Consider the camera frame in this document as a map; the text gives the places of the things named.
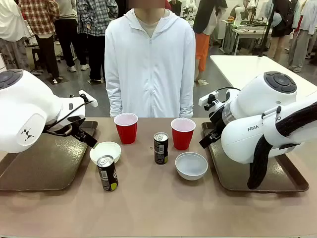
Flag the black stool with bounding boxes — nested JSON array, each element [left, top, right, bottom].
[[31, 46, 49, 74]]

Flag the red plastic party cup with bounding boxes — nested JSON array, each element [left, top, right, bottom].
[[170, 118, 196, 151], [113, 113, 139, 145]]

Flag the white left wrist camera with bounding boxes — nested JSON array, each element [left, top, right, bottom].
[[78, 90, 99, 108]]

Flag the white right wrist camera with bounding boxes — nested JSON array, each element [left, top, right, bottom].
[[198, 91, 220, 105]]

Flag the person in white hoodie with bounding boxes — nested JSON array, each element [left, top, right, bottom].
[[104, 0, 196, 119]]

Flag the black drink can white text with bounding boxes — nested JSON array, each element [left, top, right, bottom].
[[153, 132, 169, 165]]

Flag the person's right forearm white sleeve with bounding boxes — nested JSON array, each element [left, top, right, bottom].
[[105, 81, 124, 118]]

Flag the bystander in red plaid shirt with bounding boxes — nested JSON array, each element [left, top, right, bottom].
[[18, 0, 60, 84]]

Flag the white folding table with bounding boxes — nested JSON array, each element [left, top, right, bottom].
[[210, 55, 317, 98]]

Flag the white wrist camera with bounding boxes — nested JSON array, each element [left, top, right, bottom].
[[78, 90, 99, 108], [198, 91, 220, 105]]

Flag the brown plastic serving tray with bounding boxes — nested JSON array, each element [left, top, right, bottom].
[[201, 121, 310, 193], [0, 120, 99, 191]]

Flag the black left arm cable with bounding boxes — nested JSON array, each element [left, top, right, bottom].
[[44, 94, 89, 136]]

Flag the person's left forearm white sleeve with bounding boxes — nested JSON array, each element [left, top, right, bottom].
[[178, 81, 196, 119]]

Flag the black braided cable sleeve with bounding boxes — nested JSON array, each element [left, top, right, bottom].
[[247, 101, 317, 190]]

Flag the bystander black top beige trousers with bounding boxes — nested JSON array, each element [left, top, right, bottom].
[[267, 0, 302, 64]]

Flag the white plastic bowl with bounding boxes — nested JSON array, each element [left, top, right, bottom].
[[89, 141, 122, 165]]

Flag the bystander in light blue shirt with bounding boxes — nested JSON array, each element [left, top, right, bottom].
[[287, 0, 317, 73]]

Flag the black tripod pole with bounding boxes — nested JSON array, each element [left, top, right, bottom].
[[258, 0, 277, 58]]

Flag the bystander in grey plaid shirt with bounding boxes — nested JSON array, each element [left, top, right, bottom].
[[76, 0, 119, 84]]

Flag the grey plastic bowl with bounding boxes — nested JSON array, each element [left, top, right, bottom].
[[175, 152, 209, 181]]

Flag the bystander in beige top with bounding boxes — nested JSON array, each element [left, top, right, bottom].
[[53, 0, 90, 72]]

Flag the bystander in orange trousers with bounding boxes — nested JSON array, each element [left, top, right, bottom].
[[192, 0, 228, 85]]

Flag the black Pepsi can green label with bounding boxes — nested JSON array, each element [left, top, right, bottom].
[[96, 155, 119, 192]]

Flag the bystander in white garment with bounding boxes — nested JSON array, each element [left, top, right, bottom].
[[0, 0, 32, 71]]

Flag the white workbench with equipment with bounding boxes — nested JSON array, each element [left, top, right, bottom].
[[221, 19, 273, 56]]

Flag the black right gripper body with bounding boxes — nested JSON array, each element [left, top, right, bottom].
[[209, 105, 226, 139]]

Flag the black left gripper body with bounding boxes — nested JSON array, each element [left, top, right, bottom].
[[64, 120, 88, 142]]

